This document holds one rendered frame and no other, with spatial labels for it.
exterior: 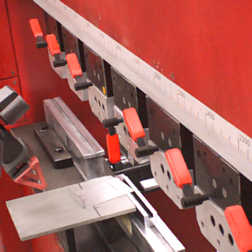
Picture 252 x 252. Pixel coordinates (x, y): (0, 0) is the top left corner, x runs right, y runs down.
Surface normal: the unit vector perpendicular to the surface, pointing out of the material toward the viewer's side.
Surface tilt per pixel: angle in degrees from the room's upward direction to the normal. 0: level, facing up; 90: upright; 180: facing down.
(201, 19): 90
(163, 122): 90
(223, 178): 90
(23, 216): 0
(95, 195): 0
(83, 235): 0
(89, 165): 90
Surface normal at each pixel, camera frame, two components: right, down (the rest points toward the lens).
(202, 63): -0.94, 0.22
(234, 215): 0.13, -0.50
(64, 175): -0.11, -0.92
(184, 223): 0.33, 0.33
